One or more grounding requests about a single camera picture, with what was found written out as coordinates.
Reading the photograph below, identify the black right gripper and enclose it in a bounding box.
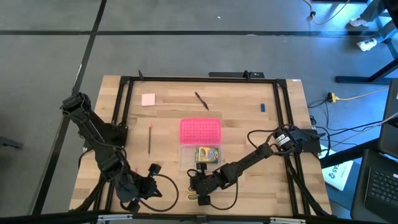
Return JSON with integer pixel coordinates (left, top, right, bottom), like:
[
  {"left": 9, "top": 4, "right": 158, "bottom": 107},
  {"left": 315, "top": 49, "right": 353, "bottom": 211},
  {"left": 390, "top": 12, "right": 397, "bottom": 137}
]
[{"left": 187, "top": 161, "right": 220, "bottom": 203}]

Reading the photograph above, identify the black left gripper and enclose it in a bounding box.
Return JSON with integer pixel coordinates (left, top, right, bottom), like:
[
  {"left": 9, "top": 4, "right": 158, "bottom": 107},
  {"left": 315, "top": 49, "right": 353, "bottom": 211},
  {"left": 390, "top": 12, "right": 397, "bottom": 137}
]
[{"left": 115, "top": 172, "right": 163, "bottom": 203}]

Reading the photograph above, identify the yellow green crayon box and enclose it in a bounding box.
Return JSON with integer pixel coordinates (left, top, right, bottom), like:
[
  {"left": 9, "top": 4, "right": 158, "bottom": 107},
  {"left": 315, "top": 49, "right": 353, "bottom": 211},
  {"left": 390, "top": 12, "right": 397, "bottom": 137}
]
[{"left": 194, "top": 146, "right": 220, "bottom": 165}]

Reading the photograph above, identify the purple pen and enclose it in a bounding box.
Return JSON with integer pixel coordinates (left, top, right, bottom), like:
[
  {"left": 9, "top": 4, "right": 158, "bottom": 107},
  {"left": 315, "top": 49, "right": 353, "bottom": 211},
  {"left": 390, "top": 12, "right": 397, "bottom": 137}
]
[{"left": 194, "top": 91, "right": 210, "bottom": 111}]

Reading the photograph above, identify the pink sticky note pad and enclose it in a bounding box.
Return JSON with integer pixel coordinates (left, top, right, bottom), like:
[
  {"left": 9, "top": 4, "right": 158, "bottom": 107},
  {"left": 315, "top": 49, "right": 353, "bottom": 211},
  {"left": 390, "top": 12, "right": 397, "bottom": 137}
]
[{"left": 141, "top": 93, "right": 156, "bottom": 107}]

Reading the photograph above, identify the clear pencil box pink lid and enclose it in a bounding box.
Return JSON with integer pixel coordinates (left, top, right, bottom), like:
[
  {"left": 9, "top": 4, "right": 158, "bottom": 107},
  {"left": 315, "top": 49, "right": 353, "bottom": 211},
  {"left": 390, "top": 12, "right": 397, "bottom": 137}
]
[{"left": 178, "top": 117, "right": 223, "bottom": 172}]

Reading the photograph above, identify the black gantry beam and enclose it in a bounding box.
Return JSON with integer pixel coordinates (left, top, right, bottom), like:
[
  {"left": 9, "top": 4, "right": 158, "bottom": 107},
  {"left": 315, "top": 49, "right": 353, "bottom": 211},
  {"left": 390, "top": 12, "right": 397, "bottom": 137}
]
[{"left": 0, "top": 210, "right": 398, "bottom": 224}]

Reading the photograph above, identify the white box blue print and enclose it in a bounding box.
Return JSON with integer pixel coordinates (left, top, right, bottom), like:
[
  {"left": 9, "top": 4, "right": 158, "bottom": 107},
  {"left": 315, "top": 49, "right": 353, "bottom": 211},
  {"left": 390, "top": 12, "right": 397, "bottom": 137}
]
[{"left": 321, "top": 146, "right": 354, "bottom": 192}]

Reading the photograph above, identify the grey chair base leg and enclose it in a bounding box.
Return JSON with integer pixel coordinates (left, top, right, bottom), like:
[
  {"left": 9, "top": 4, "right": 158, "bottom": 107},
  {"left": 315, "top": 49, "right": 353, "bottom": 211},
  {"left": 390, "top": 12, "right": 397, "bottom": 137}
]
[{"left": 0, "top": 136, "right": 24, "bottom": 150}]

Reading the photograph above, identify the black desk foot bar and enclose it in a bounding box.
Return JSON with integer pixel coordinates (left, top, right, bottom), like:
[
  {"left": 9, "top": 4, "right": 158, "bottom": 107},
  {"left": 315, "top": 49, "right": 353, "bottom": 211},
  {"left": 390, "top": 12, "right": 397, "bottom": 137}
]
[{"left": 319, "top": 138, "right": 379, "bottom": 169}]

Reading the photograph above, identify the black laptop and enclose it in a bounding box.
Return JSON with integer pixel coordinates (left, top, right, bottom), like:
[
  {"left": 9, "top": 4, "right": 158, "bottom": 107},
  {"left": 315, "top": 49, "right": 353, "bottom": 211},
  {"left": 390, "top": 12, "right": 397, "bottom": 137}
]
[{"left": 350, "top": 148, "right": 398, "bottom": 223}]

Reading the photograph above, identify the black monitor panel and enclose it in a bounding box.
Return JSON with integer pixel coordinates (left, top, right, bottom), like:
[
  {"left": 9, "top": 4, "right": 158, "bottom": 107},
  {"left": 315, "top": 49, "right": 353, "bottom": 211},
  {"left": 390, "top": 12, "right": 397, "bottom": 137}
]
[{"left": 377, "top": 78, "right": 398, "bottom": 160}]

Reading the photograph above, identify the person's foot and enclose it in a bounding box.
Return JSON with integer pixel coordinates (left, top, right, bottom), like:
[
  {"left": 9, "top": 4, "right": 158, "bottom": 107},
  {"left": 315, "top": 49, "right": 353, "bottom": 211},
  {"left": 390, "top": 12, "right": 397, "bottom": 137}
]
[
  {"left": 348, "top": 17, "right": 369, "bottom": 28},
  {"left": 356, "top": 37, "right": 379, "bottom": 52}
]

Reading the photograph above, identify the person's leg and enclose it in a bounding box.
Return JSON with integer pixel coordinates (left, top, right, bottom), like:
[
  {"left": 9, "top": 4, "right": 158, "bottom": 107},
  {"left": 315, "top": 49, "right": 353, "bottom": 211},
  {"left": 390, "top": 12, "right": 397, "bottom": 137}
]
[{"left": 359, "top": 0, "right": 390, "bottom": 23}]

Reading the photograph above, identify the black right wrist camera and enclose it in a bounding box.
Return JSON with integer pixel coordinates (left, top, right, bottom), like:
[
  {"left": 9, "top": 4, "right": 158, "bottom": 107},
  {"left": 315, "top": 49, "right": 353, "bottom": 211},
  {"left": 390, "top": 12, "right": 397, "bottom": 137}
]
[{"left": 197, "top": 194, "right": 212, "bottom": 207}]

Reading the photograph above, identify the black right camera cable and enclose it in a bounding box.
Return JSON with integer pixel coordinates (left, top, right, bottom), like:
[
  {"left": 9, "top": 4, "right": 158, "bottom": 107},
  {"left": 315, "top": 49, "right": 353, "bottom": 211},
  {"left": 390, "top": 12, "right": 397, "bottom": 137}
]
[{"left": 203, "top": 169, "right": 241, "bottom": 211}]

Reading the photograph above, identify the silver corner bracket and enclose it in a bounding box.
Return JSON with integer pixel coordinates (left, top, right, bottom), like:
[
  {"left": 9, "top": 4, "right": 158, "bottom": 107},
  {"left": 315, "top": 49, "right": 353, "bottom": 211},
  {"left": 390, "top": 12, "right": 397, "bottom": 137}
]
[
  {"left": 269, "top": 217, "right": 307, "bottom": 224},
  {"left": 97, "top": 213, "right": 134, "bottom": 223}
]

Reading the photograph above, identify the black aluminium table frame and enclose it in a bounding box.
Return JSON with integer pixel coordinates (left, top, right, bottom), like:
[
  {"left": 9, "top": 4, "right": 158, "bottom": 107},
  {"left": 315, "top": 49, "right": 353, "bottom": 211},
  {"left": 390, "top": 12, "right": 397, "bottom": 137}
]
[{"left": 70, "top": 70, "right": 332, "bottom": 218}]

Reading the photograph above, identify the black floor cable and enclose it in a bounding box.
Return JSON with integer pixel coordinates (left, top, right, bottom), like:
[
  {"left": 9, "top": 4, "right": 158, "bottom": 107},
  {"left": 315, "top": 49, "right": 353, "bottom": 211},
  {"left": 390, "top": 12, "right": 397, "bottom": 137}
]
[{"left": 307, "top": 98, "right": 384, "bottom": 147}]

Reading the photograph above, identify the yellow power plug cord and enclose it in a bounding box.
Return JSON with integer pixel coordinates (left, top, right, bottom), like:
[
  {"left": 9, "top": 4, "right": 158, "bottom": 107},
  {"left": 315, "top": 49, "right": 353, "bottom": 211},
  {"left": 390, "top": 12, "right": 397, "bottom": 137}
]
[{"left": 328, "top": 86, "right": 390, "bottom": 103}]

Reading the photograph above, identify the grey floor cable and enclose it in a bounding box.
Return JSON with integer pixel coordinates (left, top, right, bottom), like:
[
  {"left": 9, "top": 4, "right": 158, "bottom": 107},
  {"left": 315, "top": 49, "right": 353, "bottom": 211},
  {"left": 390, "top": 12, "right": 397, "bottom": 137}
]
[{"left": 329, "top": 111, "right": 398, "bottom": 147}]

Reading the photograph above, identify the black desk frame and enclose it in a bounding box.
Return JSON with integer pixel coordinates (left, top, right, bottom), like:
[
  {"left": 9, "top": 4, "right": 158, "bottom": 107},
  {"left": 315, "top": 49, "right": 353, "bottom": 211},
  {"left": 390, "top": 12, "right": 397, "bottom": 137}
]
[{"left": 335, "top": 0, "right": 398, "bottom": 85}]

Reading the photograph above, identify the yellow extension cord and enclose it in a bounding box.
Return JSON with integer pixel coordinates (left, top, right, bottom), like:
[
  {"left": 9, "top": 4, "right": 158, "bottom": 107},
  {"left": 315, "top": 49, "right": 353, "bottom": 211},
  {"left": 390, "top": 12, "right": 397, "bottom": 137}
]
[{"left": 302, "top": 0, "right": 351, "bottom": 26}]

